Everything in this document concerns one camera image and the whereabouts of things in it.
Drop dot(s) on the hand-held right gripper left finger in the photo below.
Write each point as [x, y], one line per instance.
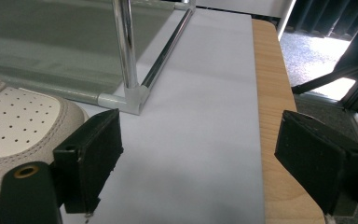
[87, 155]

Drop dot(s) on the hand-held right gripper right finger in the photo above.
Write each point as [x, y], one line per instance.
[310, 152]

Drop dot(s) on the beige sneaker with orange heel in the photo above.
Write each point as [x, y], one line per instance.
[18, 124]

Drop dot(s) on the metal shoe rack grey shelves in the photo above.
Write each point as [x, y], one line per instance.
[59, 46]

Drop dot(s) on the black metal stand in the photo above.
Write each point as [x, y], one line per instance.
[332, 77]

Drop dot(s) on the white table mat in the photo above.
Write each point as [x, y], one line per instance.
[199, 124]

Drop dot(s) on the dark curtain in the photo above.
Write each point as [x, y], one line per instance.
[323, 15]

